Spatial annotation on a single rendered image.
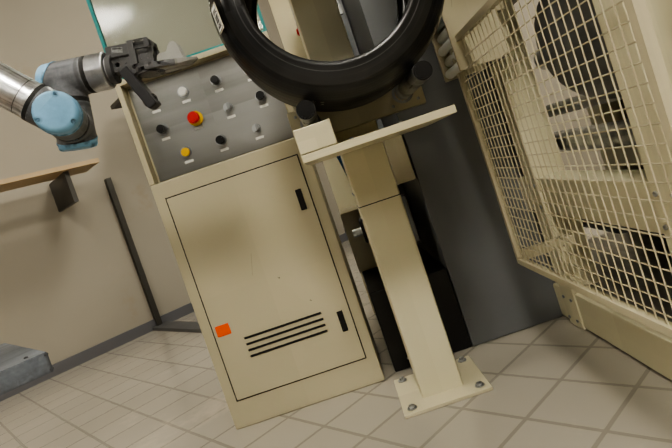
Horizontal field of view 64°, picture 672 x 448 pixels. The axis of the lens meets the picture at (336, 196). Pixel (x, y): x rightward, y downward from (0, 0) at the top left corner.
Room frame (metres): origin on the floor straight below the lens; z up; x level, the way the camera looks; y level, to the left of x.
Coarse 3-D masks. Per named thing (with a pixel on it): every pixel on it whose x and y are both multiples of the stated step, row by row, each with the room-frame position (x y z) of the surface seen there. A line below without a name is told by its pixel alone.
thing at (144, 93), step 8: (120, 72) 1.30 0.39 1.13; (128, 72) 1.30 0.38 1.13; (128, 80) 1.31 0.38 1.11; (136, 80) 1.31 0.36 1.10; (136, 88) 1.31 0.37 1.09; (144, 88) 1.31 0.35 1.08; (144, 96) 1.31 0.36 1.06; (152, 96) 1.32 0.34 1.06; (144, 104) 1.32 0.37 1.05; (152, 104) 1.31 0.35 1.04; (160, 104) 1.35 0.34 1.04
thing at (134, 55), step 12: (108, 48) 1.31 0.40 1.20; (120, 48) 1.31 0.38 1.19; (132, 48) 1.29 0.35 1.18; (144, 48) 1.31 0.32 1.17; (156, 48) 1.35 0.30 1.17; (108, 60) 1.30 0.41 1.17; (120, 60) 1.32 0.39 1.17; (132, 60) 1.29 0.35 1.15; (144, 60) 1.31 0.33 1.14; (156, 60) 1.34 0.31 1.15; (108, 72) 1.30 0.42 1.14; (132, 72) 1.32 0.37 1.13; (144, 72) 1.30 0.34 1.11; (156, 72) 1.32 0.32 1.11
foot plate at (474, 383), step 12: (456, 360) 1.78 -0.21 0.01; (468, 360) 1.75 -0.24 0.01; (468, 372) 1.66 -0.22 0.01; (480, 372) 1.63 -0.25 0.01; (396, 384) 1.75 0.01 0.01; (408, 384) 1.72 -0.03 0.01; (468, 384) 1.58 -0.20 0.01; (480, 384) 1.54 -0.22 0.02; (408, 396) 1.64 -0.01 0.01; (420, 396) 1.61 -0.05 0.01; (432, 396) 1.58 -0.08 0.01; (444, 396) 1.56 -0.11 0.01; (456, 396) 1.54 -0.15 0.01; (468, 396) 1.52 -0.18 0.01; (408, 408) 1.55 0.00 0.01; (420, 408) 1.54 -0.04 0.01; (432, 408) 1.52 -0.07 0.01
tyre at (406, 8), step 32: (224, 0) 1.22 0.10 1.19; (256, 0) 1.48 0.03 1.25; (416, 0) 1.21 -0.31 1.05; (224, 32) 1.24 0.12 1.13; (256, 32) 1.21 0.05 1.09; (416, 32) 1.22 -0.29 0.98; (256, 64) 1.23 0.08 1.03; (288, 64) 1.21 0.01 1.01; (320, 64) 1.21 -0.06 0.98; (352, 64) 1.21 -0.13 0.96; (384, 64) 1.22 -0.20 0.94; (288, 96) 1.27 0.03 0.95; (320, 96) 1.25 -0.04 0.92; (352, 96) 1.25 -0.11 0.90
